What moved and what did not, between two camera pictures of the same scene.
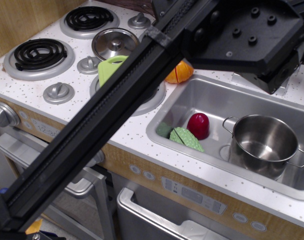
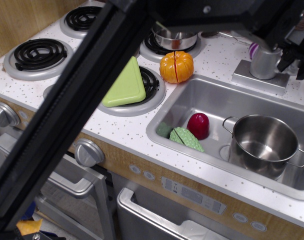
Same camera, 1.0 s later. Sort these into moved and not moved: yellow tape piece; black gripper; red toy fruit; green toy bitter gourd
Moved: black gripper
Not moved: green toy bitter gourd; red toy fruit; yellow tape piece
